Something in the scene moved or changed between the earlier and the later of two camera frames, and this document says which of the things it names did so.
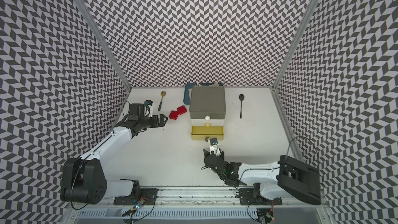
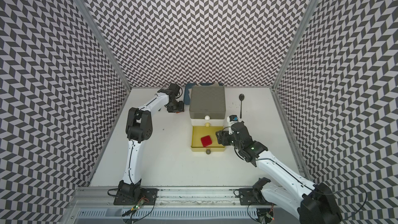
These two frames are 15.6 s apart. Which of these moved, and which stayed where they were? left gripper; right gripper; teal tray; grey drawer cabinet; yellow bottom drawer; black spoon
Moved: yellow bottom drawer; left gripper; right gripper
Stayed: teal tray; grey drawer cabinet; black spoon
